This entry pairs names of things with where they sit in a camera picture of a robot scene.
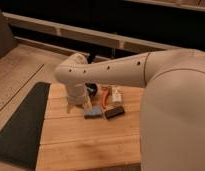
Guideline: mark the orange carrot toy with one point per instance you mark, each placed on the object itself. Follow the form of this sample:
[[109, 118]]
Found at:
[[105, 93]]

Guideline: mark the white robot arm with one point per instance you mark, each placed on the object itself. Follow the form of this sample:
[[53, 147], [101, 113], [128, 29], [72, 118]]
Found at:
[[172, 110]]

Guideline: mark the black rectangular block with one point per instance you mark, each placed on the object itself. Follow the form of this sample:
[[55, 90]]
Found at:
[[114, 112]]

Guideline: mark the wooden shelf rail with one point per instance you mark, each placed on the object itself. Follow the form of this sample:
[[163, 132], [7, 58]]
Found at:
[[85, 35]]

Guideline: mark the dark ceramic bowl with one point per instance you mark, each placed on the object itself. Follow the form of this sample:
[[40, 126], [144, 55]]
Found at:
[[92, 90]]

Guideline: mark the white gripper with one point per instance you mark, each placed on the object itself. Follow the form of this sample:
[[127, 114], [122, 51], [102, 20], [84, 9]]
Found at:
[[77, 95]]

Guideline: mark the white small bottle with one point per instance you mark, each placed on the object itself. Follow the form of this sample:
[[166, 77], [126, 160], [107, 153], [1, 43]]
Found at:
[[116, 95]]

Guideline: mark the dark floor mat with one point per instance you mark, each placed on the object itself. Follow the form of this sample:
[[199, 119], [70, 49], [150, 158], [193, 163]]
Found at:
[[20, 137]]

